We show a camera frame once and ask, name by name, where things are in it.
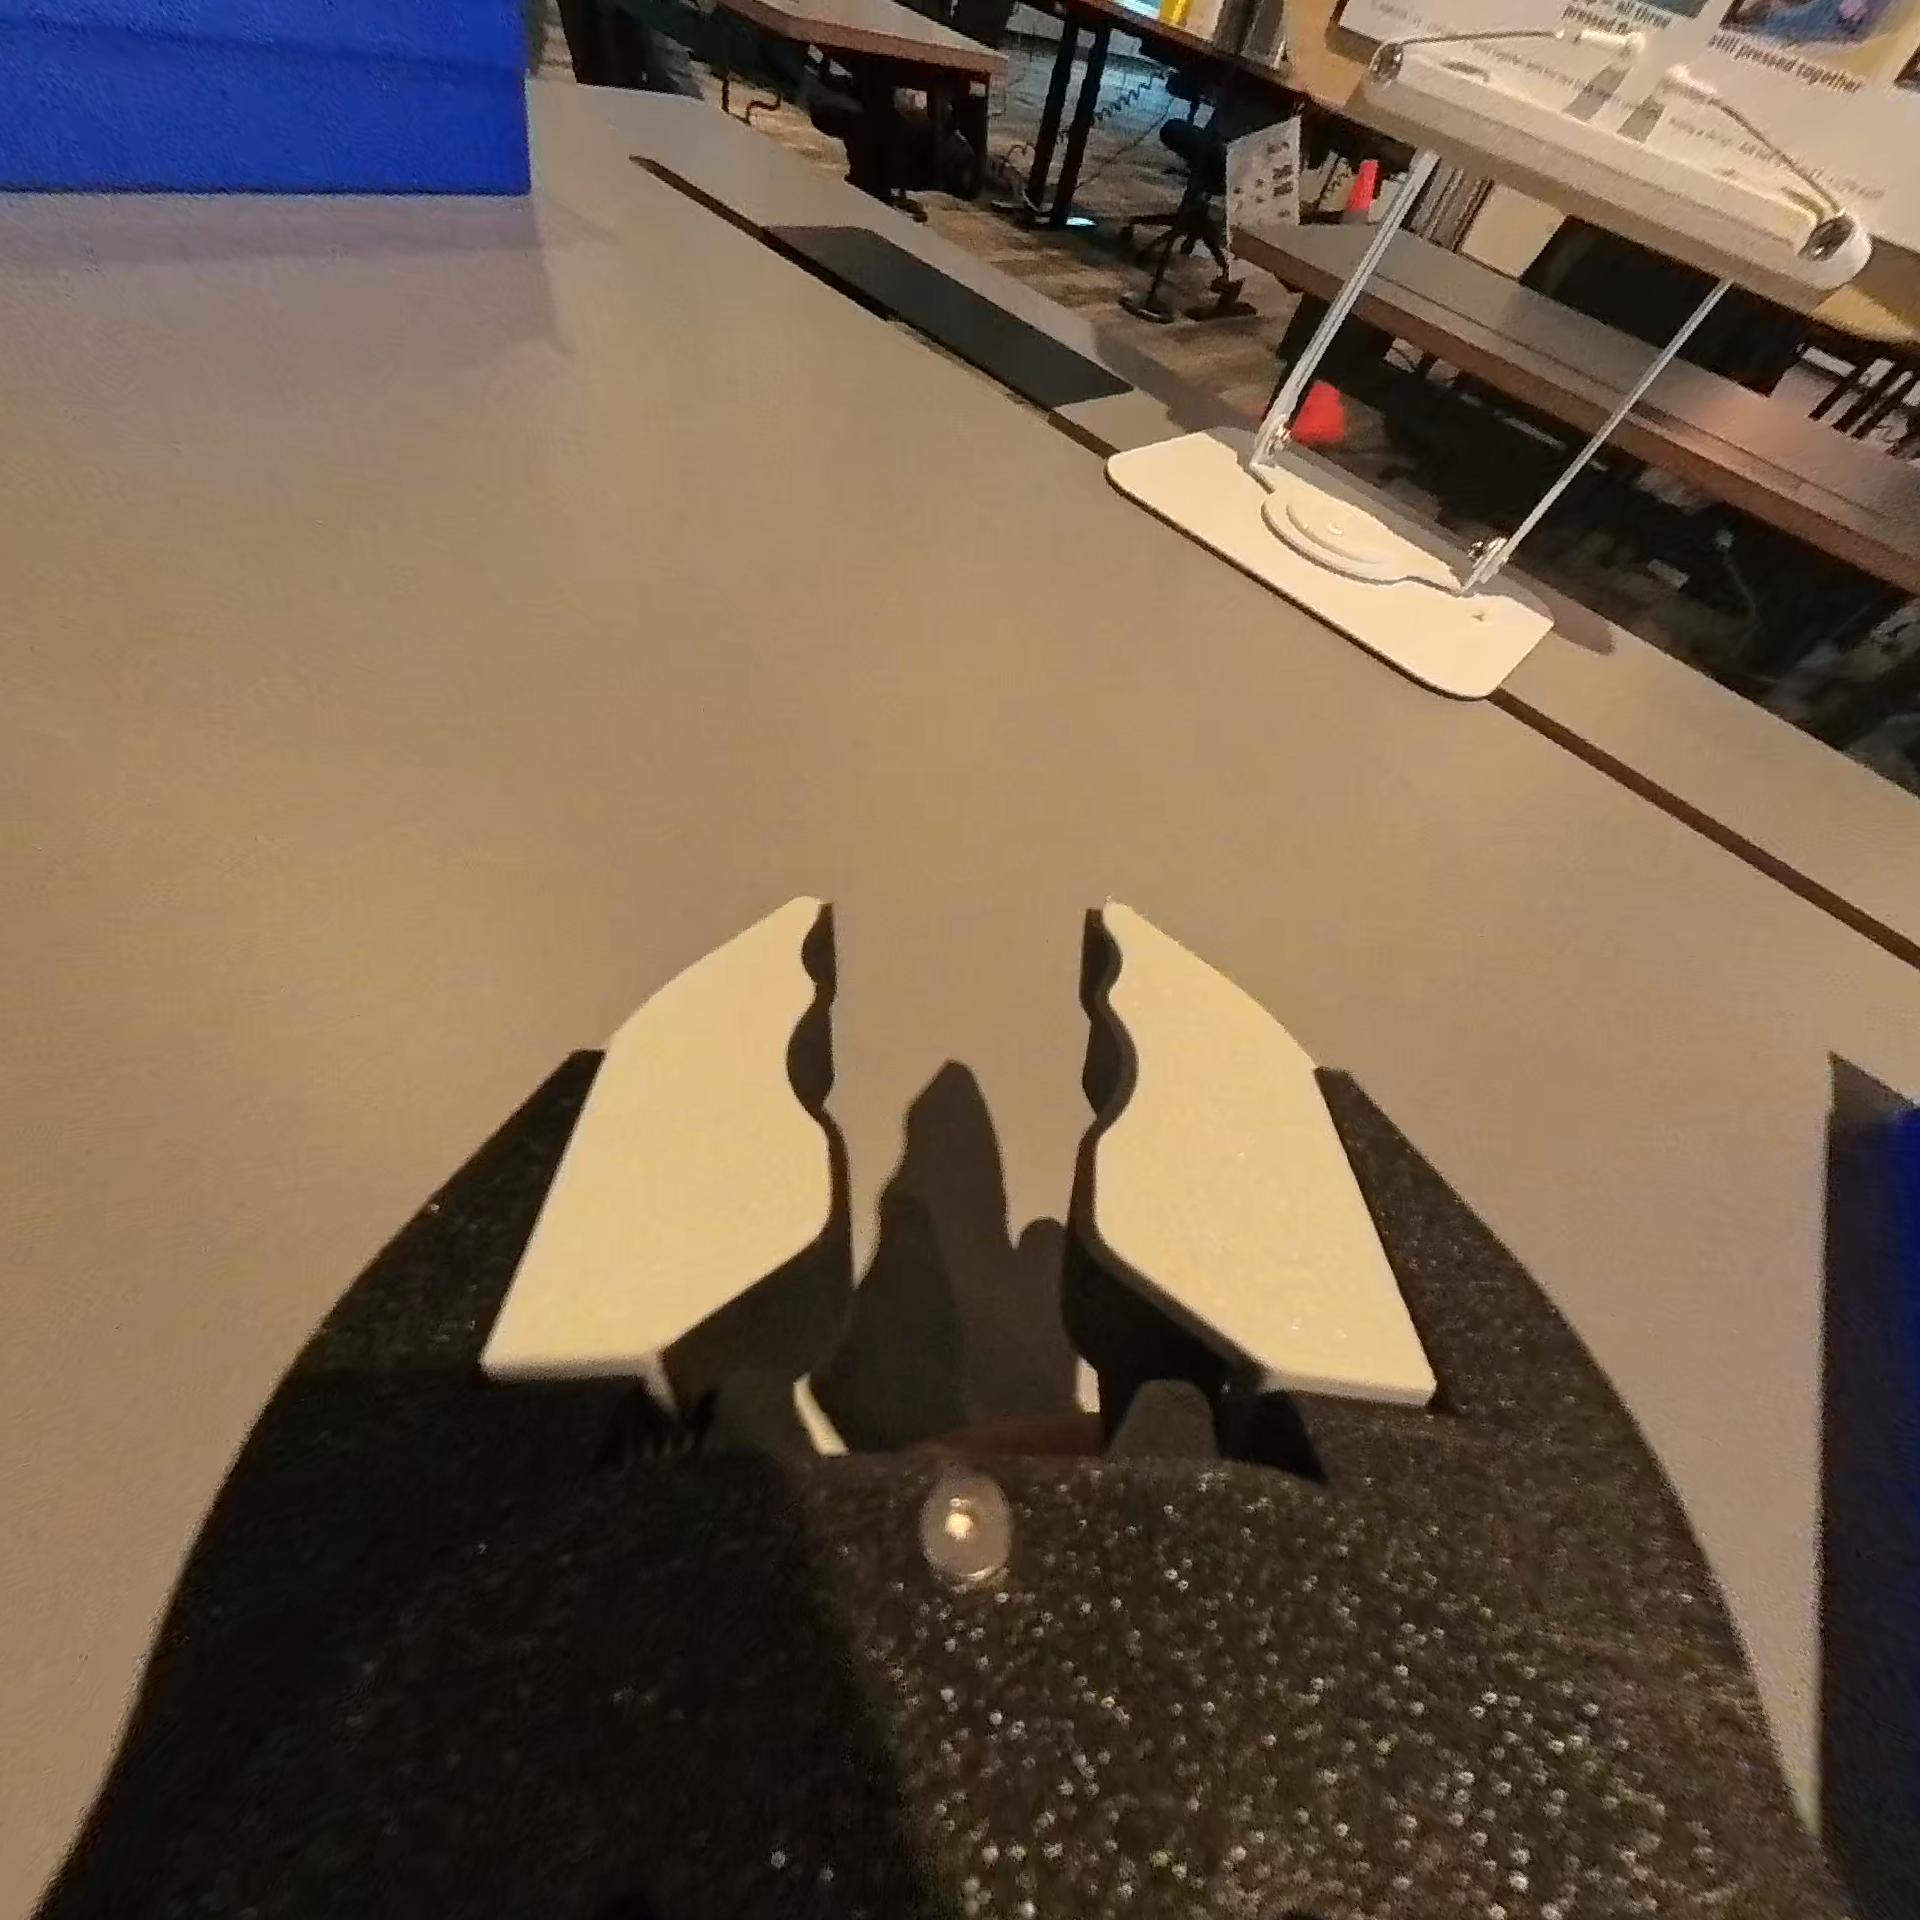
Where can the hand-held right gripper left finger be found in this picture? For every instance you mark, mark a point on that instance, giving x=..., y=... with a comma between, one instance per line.
x=660, y=1201

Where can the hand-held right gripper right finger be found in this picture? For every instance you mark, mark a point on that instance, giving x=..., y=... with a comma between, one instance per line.
x=1261, y=1201

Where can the blue plastic bin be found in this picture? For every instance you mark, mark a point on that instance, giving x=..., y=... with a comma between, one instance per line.
x=1874, y=1425
x=254, y=90

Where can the white desk mat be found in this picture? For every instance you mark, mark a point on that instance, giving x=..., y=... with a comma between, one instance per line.
x=1442, y=630

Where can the white clipboard stand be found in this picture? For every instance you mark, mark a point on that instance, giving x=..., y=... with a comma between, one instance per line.
x=1343, y=532

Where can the long brown workbench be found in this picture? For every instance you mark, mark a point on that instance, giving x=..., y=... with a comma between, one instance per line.
x=1577, y=346

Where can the black desk mat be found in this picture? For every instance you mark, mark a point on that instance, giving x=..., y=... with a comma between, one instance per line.
x=962, y=316

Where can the black office chair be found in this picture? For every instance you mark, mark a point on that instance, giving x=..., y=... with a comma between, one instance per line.
x=1192, y=225

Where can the printed paper sheet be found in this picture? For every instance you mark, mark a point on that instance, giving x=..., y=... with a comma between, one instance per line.
x=1264, y=172

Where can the background office desk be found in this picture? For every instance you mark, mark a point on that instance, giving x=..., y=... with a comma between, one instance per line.
x=886, y=36

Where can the wooden clipboard with instruction sheet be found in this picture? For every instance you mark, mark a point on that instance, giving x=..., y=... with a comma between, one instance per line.
x=1501, y=15

